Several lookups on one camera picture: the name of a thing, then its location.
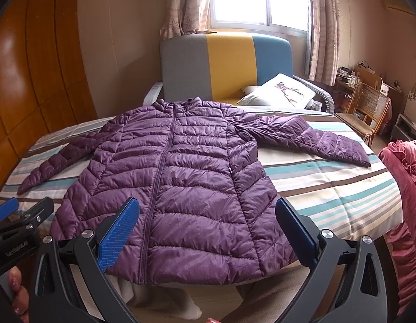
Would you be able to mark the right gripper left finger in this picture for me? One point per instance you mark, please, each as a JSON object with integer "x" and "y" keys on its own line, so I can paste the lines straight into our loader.
{"x": 54, "y": 296}

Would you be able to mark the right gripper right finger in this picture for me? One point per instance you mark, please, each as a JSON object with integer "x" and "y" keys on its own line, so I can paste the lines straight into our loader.
{"x": 361, "y": 294}

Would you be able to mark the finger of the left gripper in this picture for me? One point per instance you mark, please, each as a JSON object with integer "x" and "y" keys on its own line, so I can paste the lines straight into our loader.
{"x": 8, "y": 208}

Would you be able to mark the purple quilted down jacket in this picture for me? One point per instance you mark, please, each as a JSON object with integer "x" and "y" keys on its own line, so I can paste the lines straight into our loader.
{"x": 207, "y": 207}

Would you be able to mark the person's left hand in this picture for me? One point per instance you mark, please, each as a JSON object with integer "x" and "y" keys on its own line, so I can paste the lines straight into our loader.
{"x": 20, "y": 303}

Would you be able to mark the striped bed sheet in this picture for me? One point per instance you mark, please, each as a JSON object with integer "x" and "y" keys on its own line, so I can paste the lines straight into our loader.
{"x": 350, "y": 200}

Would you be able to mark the wooden wardrobe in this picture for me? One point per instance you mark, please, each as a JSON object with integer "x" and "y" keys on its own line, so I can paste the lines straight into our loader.
{"x": 43, "y": 85}

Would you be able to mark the pink ruffled fabric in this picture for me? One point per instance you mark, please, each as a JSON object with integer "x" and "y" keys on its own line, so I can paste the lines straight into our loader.
{"x": 400, "y": 159}

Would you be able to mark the wooden rattan chair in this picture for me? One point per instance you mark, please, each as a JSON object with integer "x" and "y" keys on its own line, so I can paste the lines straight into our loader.
{"x": 366, "y": 112}

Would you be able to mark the grey striped cushion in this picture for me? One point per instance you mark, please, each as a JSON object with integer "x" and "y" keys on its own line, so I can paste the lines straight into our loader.
{"x": 328, "y": 104}

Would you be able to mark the cluttered wooden desk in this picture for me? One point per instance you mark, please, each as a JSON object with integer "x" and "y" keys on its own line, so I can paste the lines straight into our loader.
{"x": 348, "y": 79}

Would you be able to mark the white printed pillow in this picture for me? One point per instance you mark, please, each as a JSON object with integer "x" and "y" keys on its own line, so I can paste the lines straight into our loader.
{"x": 282, "y": 92}

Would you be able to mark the right patterned curtain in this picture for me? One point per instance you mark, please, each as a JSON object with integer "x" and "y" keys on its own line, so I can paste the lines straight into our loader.
{"x": 325, "y": 41}

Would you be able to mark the patterned curtain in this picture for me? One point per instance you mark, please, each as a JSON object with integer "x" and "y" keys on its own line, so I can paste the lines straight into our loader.
{"x": 325, "y": 41}
{"x": 185, "y": 17}

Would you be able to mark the grey yellow blue headboard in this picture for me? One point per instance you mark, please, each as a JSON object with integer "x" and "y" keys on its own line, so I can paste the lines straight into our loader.
{"x": 216, "y": 66}

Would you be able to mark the left patterned curtain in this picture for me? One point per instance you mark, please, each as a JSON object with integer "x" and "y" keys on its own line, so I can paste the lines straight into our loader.
{"x": 185, "y": 17}

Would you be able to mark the grey bed side rail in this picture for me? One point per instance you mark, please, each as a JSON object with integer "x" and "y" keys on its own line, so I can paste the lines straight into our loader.
{"x": 153, "y": 94}

